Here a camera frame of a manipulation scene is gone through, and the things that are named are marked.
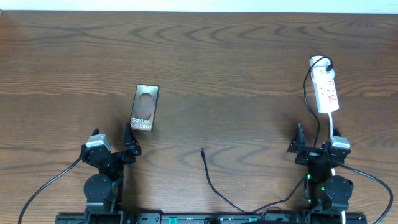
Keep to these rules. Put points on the Galaxy S25 Ultra smartphone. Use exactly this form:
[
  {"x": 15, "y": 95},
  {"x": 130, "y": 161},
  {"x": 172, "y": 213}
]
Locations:
[{"x": 144, "y": 107}]

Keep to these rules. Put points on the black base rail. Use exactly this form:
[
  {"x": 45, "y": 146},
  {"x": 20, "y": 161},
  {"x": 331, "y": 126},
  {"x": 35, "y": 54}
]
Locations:
[{"x": 156, "y": 218}]

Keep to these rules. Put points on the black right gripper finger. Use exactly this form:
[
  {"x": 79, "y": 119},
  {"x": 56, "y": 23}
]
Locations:
[
  {"x": 298, "y": 142},
  {"x": 336, "y": 133}
]

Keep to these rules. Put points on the white power strip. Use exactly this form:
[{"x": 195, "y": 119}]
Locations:
[{"x": 325, "y": 89}]

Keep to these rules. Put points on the white USB charger adapter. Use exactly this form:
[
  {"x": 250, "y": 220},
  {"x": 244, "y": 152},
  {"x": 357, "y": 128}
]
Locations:
[{"x": 321, "y": 65}]

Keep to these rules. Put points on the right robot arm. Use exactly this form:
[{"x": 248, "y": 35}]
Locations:
[{"x": 328, "y": 194}]

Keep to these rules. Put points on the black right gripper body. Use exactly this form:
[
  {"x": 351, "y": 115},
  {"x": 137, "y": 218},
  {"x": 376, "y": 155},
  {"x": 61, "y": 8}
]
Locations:
[{"x": 309, "y": 155}]

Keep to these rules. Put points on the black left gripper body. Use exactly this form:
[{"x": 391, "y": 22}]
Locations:
[{"x": 120, "y": 162}]

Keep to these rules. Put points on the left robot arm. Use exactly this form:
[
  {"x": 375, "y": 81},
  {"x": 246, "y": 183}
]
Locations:
[{"x": 104, "y": 191}]

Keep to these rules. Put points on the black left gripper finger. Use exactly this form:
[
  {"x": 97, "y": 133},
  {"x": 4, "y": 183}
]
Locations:
[
  {"x": 95, "y": 132},
  {"x": 130, "y": 142}
]

